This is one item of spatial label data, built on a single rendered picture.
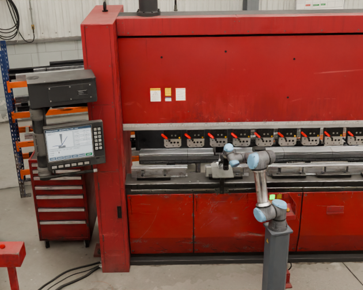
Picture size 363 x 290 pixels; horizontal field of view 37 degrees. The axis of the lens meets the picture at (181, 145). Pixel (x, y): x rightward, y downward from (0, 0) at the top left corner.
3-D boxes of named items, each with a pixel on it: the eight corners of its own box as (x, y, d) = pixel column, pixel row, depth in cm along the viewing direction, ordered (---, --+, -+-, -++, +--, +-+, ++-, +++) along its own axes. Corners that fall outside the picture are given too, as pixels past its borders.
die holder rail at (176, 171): (131, 178, 482) (131, 168, 479) (132, 174, 488) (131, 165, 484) (187, 176, 483) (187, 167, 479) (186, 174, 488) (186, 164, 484)
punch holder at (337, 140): (324, 145, 469) (326, 128, 462) (322, 141, 477) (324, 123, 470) (341, 145, 469) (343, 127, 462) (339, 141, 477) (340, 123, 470)
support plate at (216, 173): (212, 178, 455) (212, 176, 455) (210, 164, 479) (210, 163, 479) (233, 178, 455) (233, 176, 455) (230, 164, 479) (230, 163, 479)
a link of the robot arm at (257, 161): (278, 220, 411) (269, 151, 402) (261, 225, 405) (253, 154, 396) (269, 217, 422) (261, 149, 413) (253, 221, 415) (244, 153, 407)
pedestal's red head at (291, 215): (272, 221, 452) (273, 203, 445) (267, 212, 467) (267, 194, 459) (295, 219, 455) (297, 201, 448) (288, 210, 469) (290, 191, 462)
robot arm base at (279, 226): (290, 230, 419) (291, 219, 415) (272, 233, 416) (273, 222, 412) (282, 220, 433) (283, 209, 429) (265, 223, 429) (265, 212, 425)
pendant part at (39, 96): (40, 187, 420) (25, 83, 386) (37, 174, 442) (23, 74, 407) (104, 178, 434) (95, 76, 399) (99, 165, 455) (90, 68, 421)
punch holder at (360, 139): (347, 144, 469) (349, 127, 462) (344, 141, 477) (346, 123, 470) (364, 144, 469) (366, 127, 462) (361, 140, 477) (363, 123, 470)
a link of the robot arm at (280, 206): (289, 217, 418) (290, 202, 412) (275, 222, 412) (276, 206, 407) (280, 210, 428) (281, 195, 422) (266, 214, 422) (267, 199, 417)
